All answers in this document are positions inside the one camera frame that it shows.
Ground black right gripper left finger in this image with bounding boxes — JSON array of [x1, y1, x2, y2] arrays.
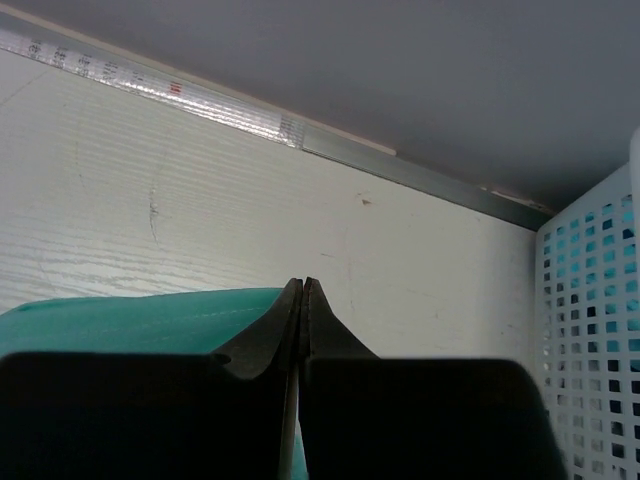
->
[[0, 277, 304, 480]]

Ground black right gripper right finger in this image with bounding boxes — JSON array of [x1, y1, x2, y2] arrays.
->
[[299, 279, 567, 479]]

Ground white plastic laundry basket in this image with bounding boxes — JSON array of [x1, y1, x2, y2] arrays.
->
[[535, 133, 639, 479]]

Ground teal green t-shirt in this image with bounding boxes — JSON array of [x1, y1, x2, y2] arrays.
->
[[0, 287, 309, 480]]

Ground light blue crumpled t-shirt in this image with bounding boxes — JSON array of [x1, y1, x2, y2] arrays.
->
[[542, 192, 640, 351]]

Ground aluminium table edge rail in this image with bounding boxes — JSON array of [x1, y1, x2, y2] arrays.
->
[[1, 7, 550, 230]]

